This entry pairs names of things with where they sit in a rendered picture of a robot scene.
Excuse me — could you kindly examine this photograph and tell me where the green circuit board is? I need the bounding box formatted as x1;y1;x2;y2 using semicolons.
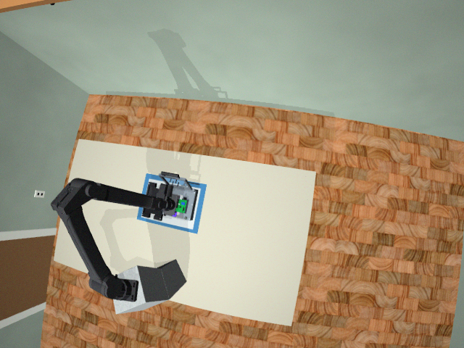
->
176;199;187;213

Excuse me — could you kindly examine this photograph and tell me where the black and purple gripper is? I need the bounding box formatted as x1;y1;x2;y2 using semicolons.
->
163;194;180;217

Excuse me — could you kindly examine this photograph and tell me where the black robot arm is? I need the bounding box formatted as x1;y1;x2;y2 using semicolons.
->
51;178;173;302

